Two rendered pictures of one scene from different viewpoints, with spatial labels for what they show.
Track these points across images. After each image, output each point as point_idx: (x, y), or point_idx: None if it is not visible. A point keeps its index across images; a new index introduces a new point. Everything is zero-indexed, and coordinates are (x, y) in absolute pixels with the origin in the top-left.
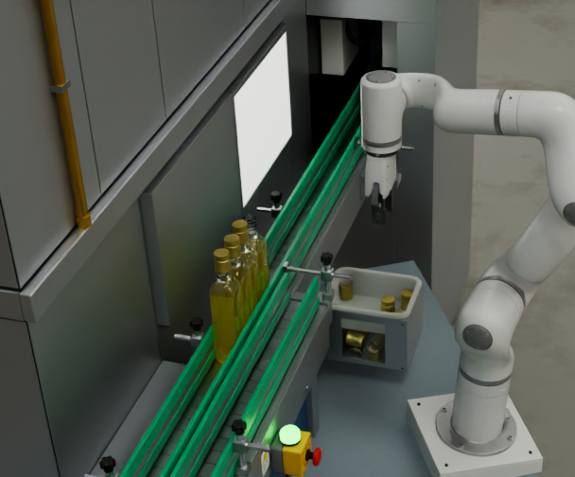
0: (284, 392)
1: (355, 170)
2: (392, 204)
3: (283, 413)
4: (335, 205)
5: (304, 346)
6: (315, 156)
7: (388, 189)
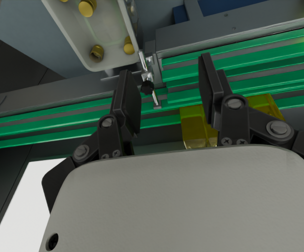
0: (302, 20)
1: None
2: (125, 84)
3: None
4: (41, 108)
5: (225, 40)
6: (26, 144)
7: (272, 191)
